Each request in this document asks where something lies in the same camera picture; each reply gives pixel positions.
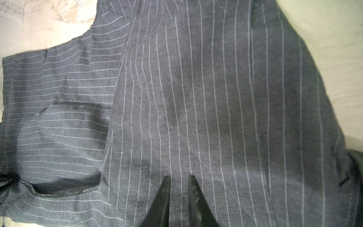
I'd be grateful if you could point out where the grey pinstriped long sleeve shirt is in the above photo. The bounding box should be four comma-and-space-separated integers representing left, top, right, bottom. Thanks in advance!
1, 1, 363, 227

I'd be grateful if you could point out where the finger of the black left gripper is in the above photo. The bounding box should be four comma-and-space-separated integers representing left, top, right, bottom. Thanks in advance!
1, 173, 20, 193

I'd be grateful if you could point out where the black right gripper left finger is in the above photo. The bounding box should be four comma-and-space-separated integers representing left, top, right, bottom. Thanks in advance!
140, 176, 171, 227

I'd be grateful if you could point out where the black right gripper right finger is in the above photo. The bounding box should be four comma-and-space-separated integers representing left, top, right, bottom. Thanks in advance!
188, 175, 220, 227

